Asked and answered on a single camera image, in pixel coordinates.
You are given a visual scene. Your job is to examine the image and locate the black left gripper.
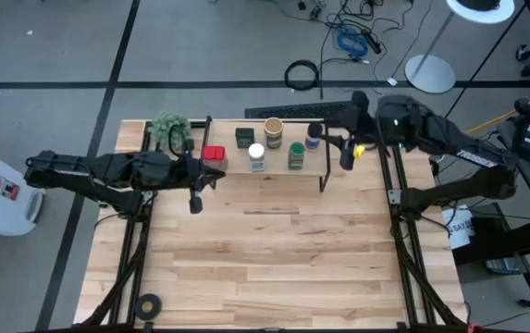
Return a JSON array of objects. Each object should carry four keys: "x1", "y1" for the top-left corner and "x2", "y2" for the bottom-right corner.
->
[{"x1": 169, "y1": 137, "x2": 227, "y2": 215}]

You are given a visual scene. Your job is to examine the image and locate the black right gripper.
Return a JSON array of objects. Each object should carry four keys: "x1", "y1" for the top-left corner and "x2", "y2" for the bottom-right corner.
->
[{"x1": 322, "y1": 90, "x2": 385, "y2": 171}]

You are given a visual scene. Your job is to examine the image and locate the smoked paprika tin red lid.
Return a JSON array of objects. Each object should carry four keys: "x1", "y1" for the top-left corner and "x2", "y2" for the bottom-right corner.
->
[{"x1": 201, "y1": 144, "x2": 229, "y2": 172}]

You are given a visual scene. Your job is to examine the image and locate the garlic powder bottle black lid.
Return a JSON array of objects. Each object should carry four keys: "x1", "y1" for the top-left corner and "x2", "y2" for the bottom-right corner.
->
[{"x1": 304, "y1": 121, "x2": 324, "y2": 152}]

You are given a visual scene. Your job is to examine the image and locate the oregano jar green lid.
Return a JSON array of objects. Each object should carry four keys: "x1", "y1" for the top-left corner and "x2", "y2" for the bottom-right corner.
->
[{"x1": 287, "y1": 142, "x2": 306, "y2": 171}]

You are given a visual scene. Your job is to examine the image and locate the bagel seasoning jar white lid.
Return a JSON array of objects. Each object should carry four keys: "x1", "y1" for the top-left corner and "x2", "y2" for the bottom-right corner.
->
[{"x1": 247, "y1": 142, "x2": 266, "y2": 173}]

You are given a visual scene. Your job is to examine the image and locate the black square spice tin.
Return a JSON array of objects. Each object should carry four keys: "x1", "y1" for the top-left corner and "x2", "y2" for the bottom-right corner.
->
[{"x1": 235, "y1": 127, "x2": 255, "y2": 149}]

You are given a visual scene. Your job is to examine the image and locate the black floor vent grate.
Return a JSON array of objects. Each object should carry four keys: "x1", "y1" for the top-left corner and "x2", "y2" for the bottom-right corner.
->
[{"x1": 244, "y1": 100, "x2": 354, "y2": 120}]

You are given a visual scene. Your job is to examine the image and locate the small green potted plant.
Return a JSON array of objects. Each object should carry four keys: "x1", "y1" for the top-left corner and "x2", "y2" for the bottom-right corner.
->
[{"x1": 147, "y1": 110, "x2": 191, "y2": 152}]

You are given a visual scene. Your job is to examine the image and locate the black power strip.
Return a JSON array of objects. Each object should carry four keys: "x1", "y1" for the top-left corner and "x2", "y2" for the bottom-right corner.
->
[{"x1": 361, "y1": 28, "x2": 383, "y2": 56}]

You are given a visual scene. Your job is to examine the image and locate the black tape roll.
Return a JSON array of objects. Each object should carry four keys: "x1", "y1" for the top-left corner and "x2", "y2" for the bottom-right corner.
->
[{"x1": 134, "y1": 292, "x2": 163, "y2": 321}]

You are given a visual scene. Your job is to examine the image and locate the white paper label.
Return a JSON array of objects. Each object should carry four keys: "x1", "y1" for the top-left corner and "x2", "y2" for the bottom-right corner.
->
[{"x1": 440, "y1": 204, "x2": 477, "y2": 251}]

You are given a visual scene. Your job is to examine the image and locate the wooden shelf black metal frame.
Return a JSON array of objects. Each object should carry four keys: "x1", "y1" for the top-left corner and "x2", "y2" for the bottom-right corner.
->
[{"x1": 198, "y1": 115, "x2": 333, "y2": 193}]

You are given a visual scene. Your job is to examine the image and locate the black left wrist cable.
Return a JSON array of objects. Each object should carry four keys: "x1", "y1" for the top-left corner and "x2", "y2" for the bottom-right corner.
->
[{"x1": 167, "y1": 124, "x2": 187, "y2": 156}]

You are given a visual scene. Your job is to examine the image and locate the coiled black cable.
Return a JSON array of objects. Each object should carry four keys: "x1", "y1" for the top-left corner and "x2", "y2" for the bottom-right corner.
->
[{"x1": 284, "y1": 58, "x2": 321, "y2": 93}]

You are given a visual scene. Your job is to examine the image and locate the blue cable bundle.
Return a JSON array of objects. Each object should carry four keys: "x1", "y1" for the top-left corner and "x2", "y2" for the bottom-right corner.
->
[{"x1": 336, "y1": 26, "x2": 370, "y2": 59}]

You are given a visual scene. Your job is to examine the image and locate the black metal table frame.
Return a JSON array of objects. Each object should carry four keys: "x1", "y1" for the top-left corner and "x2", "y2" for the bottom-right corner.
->
[{"x1": 77, "y1": 117, "x2": 468, "y2": 333}]

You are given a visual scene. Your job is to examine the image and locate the yellow cable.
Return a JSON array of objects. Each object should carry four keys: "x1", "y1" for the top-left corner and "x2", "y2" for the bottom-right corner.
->
[{"x1": 465, "y1": 87, "x2": 530, "y2": 136}]

